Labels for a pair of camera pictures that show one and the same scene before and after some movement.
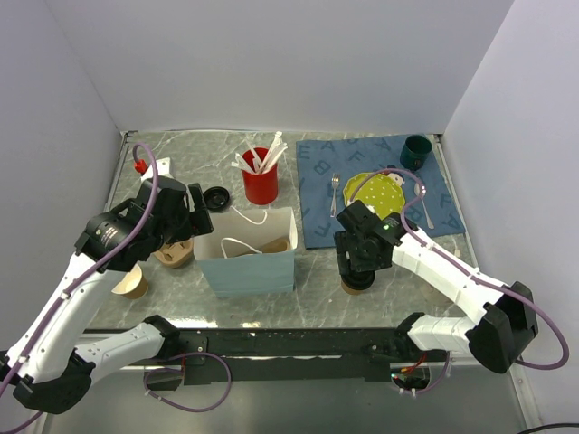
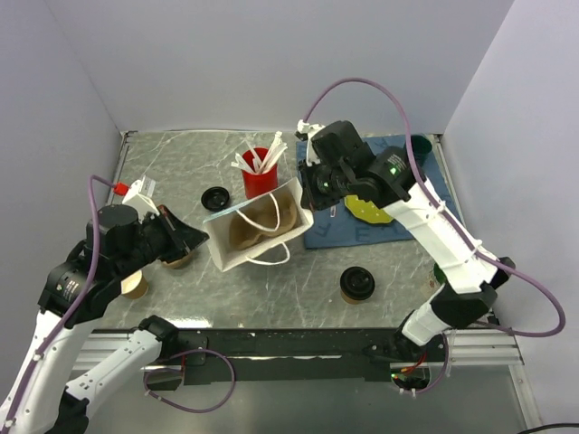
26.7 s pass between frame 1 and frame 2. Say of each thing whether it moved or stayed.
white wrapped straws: stayed
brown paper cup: stayed
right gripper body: moved
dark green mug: stayed
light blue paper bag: moved
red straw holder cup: stayed
